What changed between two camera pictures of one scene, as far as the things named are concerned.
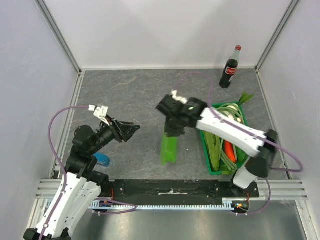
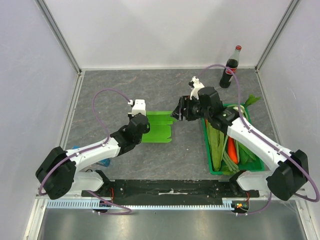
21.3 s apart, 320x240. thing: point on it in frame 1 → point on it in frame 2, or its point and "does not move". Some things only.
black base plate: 174,190 does not move
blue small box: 103,159 does not move
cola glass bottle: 231,68 does not move
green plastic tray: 223,156 does not move
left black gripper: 125,135 → 146,129
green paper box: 169,148 → 160,122
